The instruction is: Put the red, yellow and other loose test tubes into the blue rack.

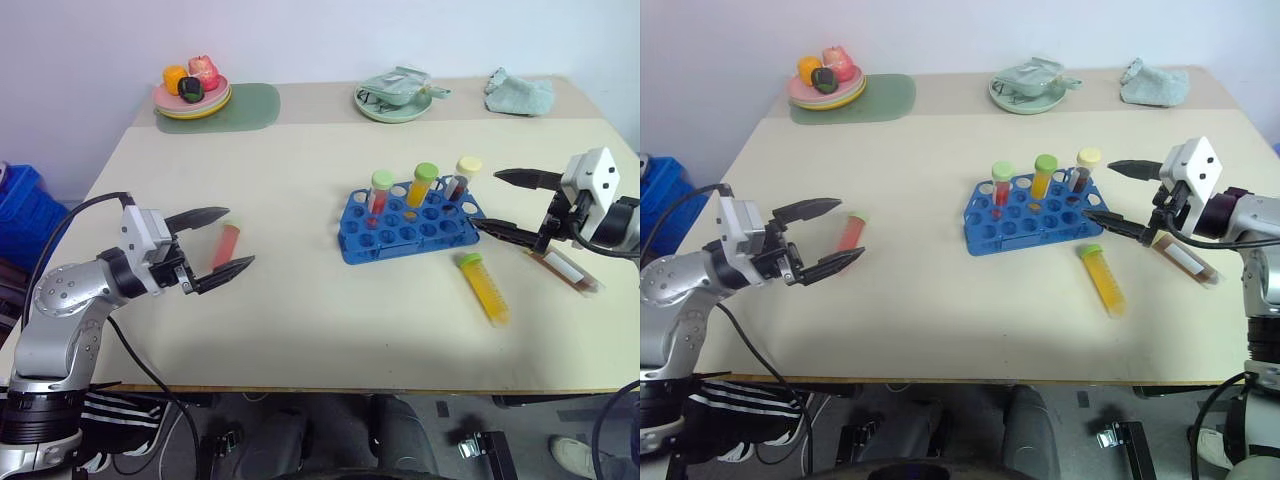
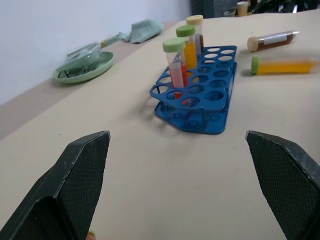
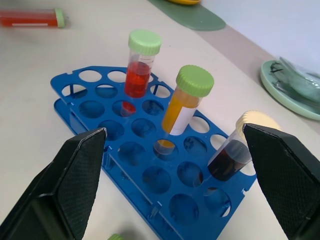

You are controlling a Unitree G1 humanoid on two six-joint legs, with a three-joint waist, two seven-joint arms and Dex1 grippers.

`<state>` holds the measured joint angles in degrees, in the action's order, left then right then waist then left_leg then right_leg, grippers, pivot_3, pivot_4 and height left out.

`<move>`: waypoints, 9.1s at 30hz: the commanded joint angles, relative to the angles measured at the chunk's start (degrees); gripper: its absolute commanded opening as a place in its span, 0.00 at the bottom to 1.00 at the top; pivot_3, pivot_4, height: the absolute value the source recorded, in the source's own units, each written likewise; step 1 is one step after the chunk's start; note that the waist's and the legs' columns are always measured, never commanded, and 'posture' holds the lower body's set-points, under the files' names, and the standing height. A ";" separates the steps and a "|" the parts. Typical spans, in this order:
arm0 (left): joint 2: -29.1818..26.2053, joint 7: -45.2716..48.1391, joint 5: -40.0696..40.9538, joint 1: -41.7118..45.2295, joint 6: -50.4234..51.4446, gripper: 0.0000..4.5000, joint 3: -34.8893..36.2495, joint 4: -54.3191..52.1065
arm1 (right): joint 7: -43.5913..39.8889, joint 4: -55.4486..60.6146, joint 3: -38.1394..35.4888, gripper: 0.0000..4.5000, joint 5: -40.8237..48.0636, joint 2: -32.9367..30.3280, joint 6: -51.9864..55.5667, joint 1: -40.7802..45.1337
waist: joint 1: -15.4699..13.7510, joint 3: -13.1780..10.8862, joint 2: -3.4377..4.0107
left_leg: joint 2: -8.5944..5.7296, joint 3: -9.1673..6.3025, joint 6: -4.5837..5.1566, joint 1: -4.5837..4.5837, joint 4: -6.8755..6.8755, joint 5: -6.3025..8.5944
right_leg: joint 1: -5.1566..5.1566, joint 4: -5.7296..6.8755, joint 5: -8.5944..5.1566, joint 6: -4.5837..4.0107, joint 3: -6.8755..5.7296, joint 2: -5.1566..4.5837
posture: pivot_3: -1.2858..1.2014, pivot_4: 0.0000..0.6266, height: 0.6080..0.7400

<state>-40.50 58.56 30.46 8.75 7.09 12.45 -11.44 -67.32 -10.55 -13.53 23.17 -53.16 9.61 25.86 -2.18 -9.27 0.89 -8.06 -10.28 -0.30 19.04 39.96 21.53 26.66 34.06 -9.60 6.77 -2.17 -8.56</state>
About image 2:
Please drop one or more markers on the green cloth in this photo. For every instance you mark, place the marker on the green cloth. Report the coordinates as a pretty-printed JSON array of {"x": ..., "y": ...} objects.
[{"x": 143, "y": 31}]

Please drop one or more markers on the clear plastic film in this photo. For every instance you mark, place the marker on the clear plastic film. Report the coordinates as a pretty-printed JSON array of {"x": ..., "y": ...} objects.
[{"x": 80, "y": 58}]

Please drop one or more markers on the paper cup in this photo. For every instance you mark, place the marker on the paper cup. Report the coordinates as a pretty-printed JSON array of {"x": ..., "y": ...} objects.
[{"x": 242, "y": 8}]

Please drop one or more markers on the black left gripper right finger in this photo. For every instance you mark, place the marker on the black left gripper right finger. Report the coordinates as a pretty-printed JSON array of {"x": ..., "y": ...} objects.
[{"x": 287, "y": 185}]

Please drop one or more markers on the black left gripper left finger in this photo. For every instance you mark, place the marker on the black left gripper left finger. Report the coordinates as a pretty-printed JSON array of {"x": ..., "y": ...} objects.
[{"x": 62, "y": 190}]

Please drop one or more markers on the red liquid tube green cap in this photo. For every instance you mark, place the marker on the red liquid tube green cap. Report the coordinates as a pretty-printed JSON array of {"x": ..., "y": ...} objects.
[{"x": 177, "y": 67}]

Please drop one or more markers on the brown liquid tube cream cap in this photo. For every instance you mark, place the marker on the brown liquid tube cream cap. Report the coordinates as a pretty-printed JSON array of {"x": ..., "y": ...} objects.
[
  {"x": 272, "y": 40},
  {"x": 197, "y": 32}
]

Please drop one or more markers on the orange liquid tube green cap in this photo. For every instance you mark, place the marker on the orange liquid tube green cap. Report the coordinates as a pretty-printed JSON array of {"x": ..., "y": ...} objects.
[
  {"x": 282, "y": 66},
  {"x": 188, "y": 48}
]

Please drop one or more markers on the blue test tube rack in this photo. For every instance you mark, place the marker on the blue test tube rack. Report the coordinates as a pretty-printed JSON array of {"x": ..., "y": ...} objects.
[{"x": 197, "y": 92}]

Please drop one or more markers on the light green plate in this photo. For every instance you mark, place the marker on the light green plate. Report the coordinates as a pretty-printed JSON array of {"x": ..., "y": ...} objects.
[{"x": 86, "y": 68}]

